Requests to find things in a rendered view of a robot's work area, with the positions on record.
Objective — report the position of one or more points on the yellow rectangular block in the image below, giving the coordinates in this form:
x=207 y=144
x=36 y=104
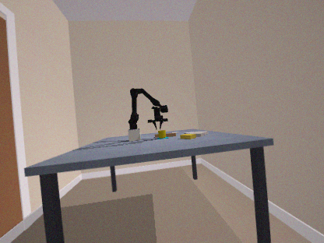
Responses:
x=188 y=136

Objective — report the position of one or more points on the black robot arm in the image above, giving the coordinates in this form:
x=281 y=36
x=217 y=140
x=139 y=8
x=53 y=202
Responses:
x=135 y=117

